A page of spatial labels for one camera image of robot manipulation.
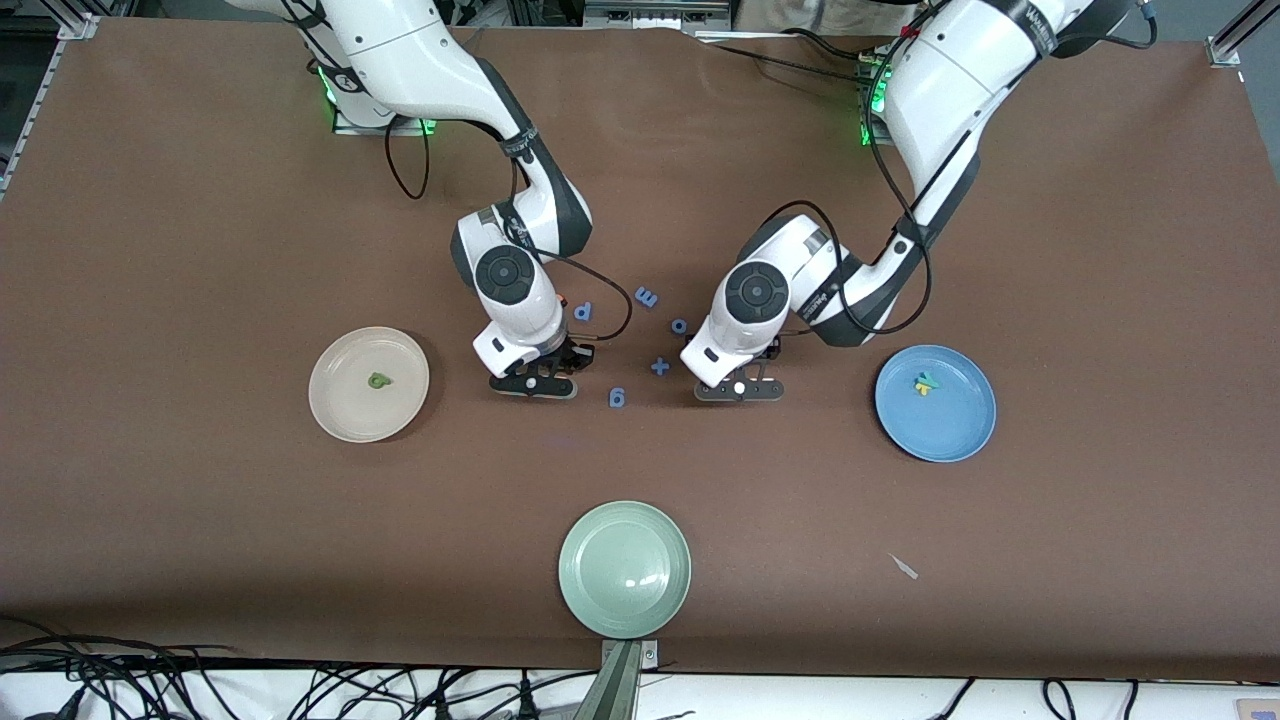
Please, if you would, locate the brown table cover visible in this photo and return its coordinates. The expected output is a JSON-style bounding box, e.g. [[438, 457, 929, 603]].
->
[[0, 15, 1280, 683]]

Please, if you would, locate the thick black cable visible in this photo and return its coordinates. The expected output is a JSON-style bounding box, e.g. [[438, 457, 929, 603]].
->
[[0, 633, 241, 669]]

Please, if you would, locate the grey metal rail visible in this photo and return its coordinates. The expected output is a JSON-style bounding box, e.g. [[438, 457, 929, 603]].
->
[[583, 0, 736, 29]]

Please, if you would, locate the black cable to arm base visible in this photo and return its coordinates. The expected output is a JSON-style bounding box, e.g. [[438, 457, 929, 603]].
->
[[700, 30, 881, 86]]

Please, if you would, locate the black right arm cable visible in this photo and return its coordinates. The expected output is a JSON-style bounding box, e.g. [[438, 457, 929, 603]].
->
[[385, 118, 635, 349]]

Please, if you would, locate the green plate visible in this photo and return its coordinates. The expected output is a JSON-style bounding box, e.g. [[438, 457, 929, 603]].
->
[[558, 501, 693, 640]]

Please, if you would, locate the person in pale clothes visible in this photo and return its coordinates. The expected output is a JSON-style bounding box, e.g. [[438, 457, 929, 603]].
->
[[735, 0, 901, 36]]

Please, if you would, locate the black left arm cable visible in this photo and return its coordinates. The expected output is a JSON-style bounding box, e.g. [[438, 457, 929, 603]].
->
[[755, 0, 936, 336]]

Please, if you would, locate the grey metal camera mount post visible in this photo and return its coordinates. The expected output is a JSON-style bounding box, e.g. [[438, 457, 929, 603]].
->
[[573, 640, 661, 720]]

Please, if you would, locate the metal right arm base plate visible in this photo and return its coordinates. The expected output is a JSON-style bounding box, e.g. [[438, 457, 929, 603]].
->
[[335, 108, 442, 136]]

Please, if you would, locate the blue plate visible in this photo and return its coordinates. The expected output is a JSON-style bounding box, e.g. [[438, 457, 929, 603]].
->
[[875, 345, 998, 464]]

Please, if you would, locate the beige plate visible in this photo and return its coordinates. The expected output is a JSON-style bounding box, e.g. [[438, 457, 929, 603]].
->
[[308, 327, 431, 444]]

